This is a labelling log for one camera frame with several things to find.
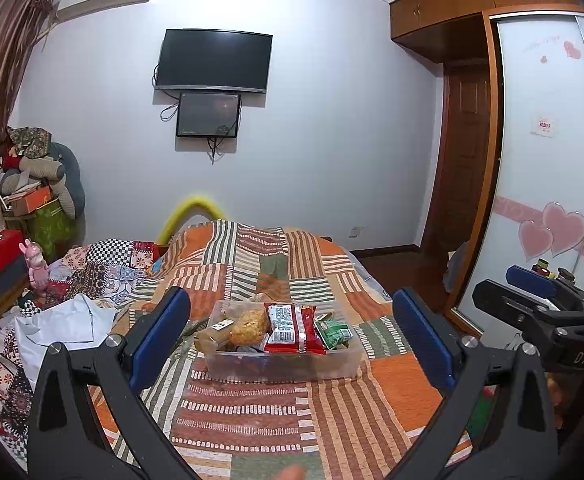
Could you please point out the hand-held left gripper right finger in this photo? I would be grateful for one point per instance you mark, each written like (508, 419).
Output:
(424, 340)

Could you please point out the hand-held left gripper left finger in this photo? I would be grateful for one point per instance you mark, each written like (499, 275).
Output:
(157, 340)

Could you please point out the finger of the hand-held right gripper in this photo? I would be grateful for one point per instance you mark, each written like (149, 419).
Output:
(502, 302)
(529, 280)

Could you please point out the green snack packet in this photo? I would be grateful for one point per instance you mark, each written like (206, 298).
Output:
(334, 332)

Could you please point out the clear plastic container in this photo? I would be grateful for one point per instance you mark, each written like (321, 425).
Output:
(282, 367)

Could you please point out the red white snack packet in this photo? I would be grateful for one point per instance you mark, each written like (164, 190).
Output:
(292, 330)

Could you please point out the small colourful bottles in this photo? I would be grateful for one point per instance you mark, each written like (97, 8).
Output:
(547, 269)

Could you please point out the clear cookie packet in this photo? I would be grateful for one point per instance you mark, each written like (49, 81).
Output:
(212, 335)

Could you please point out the checkered patchwork quilt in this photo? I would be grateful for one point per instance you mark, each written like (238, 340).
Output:
(117, 260)

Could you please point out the green printed bag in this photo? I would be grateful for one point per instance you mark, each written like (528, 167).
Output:
(483, 410)

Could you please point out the white cloth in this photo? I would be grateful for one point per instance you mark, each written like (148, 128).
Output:
(67, 325)

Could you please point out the orange puff snack packet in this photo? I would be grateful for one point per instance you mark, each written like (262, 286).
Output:
(249, 325)

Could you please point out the white sliding wardrobe door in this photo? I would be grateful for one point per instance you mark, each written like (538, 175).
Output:
(537, 185)

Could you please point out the striped patchwork blanket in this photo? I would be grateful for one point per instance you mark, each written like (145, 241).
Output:
(272, 410)

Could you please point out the brown wooden door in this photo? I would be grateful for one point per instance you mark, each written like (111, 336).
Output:
(462, 160)

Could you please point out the yellow foam tube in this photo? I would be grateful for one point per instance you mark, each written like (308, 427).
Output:
(192, 205)

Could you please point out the pink toy figure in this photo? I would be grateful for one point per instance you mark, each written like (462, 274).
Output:
(36, 265)

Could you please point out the green printed box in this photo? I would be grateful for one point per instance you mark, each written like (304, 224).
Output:
(52, 230)

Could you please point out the dark grey box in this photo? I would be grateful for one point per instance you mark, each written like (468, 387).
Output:
(7, 280)

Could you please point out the orange box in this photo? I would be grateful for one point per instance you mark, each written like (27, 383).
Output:
(32, 201)

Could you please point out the grey stuffed cushion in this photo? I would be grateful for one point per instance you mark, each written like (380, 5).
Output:
(67, 175)

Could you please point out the small black monitor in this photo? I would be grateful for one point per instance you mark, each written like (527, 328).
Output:
(207, 115)

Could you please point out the patterned folded cloth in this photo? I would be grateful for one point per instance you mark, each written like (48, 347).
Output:
(29, 141)

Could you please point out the wooden overhead cabinet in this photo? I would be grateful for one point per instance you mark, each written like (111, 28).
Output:
(472, 5)

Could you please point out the large black television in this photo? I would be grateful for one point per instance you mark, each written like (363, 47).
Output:
(214, 60)

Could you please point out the white wall outlet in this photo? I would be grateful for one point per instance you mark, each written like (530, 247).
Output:
(355, 232)

